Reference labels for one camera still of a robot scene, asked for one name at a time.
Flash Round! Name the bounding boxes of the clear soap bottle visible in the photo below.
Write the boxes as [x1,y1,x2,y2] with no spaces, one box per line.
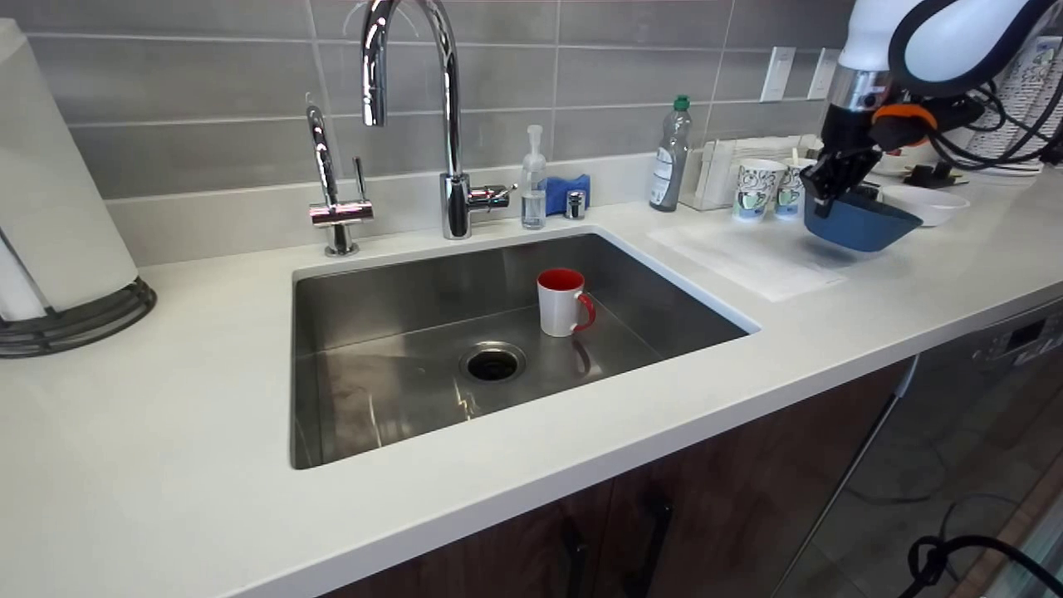
[514,124,553,233]

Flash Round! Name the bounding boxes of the blue bowl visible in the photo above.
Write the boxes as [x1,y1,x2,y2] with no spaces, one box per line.
[801,184,924,259]

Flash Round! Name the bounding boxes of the clear acrylic holder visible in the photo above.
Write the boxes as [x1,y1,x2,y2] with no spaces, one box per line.
[679,134,826,212]

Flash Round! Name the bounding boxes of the stainless steel sink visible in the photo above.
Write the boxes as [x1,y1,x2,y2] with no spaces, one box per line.
[288,230,758,471]

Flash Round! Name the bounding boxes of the small black countertop object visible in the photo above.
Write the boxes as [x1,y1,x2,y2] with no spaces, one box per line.
[899,160,966,193]

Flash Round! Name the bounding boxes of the black floor cable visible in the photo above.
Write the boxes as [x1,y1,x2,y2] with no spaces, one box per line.
[903,533,1063,598]

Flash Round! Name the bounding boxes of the small chrome tap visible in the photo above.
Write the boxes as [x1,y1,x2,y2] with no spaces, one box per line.
[302,102,374,259]

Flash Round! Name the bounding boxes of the red and white mug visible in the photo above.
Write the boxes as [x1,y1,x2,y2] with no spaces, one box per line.
[536,265,601,344]

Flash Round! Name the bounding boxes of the white paper towel roll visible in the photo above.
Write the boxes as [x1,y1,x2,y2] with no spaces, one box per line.
[0,13,142,327]

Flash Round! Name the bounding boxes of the green capped water bottle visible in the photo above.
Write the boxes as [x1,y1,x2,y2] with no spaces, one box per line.
[646,92,696,217]

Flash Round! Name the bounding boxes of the patterned paper cup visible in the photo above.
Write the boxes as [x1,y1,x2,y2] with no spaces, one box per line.
[775,160,817,220]
[732,158,790,223]

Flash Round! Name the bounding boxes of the chrome kitchen faucet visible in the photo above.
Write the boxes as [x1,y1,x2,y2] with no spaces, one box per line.
[358,0,514,244]

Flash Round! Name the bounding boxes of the blue sponge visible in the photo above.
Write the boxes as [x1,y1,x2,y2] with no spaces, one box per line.
[545,171,595,223]

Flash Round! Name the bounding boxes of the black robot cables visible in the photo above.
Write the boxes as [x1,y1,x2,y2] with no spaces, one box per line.
[884,62,1063,175]

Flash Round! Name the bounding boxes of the brown wooden cabinet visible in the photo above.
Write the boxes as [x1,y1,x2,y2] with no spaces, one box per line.
[329,361,916,598]

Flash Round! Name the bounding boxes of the dark dishwasher front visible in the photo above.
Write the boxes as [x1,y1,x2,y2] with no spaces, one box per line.
[775,304,1063,598]

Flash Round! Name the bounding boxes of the orange wrist mount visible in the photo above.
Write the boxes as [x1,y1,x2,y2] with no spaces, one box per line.
[869,99,931,150]

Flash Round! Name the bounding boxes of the dark paper towel holder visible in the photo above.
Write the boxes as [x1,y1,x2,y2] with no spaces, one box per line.
[0,230,159,359]

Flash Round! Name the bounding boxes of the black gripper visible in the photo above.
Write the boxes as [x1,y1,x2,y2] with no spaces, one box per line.
[801,99,892,217]

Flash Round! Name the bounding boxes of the sink drain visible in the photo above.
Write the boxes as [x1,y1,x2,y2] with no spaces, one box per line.
[458,340,528,390]

